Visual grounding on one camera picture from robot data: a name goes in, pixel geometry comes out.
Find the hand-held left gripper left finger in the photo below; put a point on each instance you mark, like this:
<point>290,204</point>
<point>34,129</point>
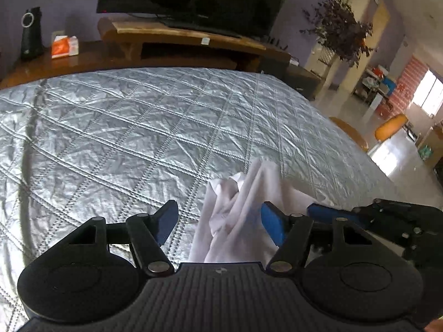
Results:
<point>168,219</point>

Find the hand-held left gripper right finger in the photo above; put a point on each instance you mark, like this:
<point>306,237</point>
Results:
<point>271,222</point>

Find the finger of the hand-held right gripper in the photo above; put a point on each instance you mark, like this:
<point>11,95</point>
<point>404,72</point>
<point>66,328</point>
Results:
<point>328,211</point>

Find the white garment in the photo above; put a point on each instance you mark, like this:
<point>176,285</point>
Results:
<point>242,207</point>

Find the silver quilted table cover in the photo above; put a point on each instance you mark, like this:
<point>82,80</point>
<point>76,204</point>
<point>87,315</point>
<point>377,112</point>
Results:
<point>138,138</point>

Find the orange round chair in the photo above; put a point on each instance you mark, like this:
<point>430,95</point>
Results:
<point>391,128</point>

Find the red cardboard box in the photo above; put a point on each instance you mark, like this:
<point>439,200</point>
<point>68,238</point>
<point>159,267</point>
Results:
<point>383,109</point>

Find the metal storage rack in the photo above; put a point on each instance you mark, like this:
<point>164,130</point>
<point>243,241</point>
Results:
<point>377,83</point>

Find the stack of red white boxes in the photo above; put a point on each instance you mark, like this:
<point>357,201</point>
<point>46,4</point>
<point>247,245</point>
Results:
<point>410,83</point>

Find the small white box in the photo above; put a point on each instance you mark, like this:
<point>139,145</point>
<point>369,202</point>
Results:
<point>293,62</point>

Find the black router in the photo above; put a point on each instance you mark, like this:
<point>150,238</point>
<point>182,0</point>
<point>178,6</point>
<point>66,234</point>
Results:
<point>277,43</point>

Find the light wooden television riser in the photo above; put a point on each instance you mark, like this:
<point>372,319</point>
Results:
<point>180,38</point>

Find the dark wooden television cabinet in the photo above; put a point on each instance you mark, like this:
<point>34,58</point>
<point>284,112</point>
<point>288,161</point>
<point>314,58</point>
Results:
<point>69,64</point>

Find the purple dried plant woven vase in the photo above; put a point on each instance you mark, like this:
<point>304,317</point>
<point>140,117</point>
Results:
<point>342,27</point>

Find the orange tissue box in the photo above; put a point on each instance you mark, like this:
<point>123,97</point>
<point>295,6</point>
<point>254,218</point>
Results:
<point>64,48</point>

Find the black cone speaker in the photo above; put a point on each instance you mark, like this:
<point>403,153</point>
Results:
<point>31,38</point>

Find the white wall outlet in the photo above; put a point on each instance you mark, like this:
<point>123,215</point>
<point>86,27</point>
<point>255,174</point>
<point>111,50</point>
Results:
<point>58,34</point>

